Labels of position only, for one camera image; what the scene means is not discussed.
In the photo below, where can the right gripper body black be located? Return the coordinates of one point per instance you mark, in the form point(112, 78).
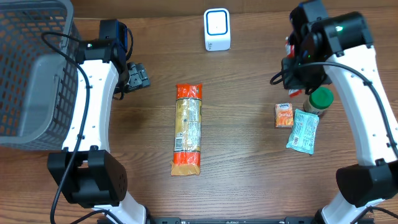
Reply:
point(289, 78)

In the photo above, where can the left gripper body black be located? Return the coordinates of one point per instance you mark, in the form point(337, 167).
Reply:
point(137, 78)

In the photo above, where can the red stick snack packet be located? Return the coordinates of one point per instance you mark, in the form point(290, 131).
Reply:
point(290, 54)

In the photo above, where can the green lid glass jar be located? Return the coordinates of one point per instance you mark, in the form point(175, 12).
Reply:
point(320, 100)

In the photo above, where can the green wet wipes packet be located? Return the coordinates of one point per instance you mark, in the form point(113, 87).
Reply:
point(302, 137)

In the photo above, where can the orange spaghetti packet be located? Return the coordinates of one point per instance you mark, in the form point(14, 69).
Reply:
point(187, 137)

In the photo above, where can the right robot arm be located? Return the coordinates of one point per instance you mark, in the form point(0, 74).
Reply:
point(340, 51)

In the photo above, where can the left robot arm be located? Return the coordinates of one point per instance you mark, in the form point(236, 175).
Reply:
point(85, 171)

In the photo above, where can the white barcode scanner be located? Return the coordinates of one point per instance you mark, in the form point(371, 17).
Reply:
point(217, 31)

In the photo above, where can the grey plastic mesh basket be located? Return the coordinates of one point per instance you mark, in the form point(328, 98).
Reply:
point(38, 86)

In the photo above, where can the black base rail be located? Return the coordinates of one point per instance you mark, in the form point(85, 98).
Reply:
point(286, 220)

